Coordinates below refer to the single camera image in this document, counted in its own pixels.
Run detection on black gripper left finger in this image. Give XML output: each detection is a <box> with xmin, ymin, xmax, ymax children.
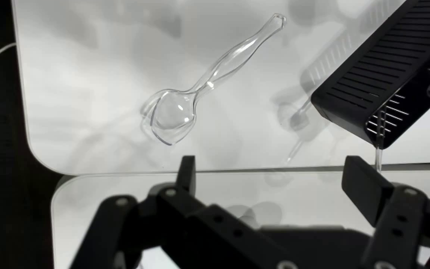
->
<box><xmin>68</xmin><ymin>154</ymin><xmax>301</xmax><ymax>269</ymax></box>

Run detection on black rectangular box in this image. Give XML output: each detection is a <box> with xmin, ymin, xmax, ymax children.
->
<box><xmin>309</xmin><ymin>0</ymin><xmax>430</xmax><ymax>151</ymax></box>

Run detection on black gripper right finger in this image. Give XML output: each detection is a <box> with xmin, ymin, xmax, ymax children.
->
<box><xmin>340</xmin><ymin>154</ymin><xmax>430</xmax><ymax>269</ymax></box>

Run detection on clear glass bowl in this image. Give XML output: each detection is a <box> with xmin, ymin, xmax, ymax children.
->
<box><xmin>138</xmin><ymin>12</ymin><xmax>288</xmax><ymax>148</ymax></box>

